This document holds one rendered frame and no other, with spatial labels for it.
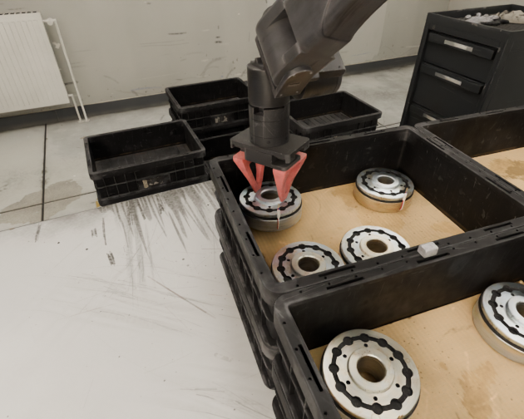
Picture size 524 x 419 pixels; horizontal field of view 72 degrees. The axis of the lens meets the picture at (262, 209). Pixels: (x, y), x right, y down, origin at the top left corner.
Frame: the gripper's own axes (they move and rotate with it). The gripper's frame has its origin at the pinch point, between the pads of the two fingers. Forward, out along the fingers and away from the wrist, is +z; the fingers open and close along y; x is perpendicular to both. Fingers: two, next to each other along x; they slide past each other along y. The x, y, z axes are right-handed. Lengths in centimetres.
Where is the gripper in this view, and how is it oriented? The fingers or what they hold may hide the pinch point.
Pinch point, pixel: (269, 191)
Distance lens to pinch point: 58.4
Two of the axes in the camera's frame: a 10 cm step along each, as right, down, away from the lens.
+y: -8.3, -3.0, 4.6
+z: 0.2, 8.2, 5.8
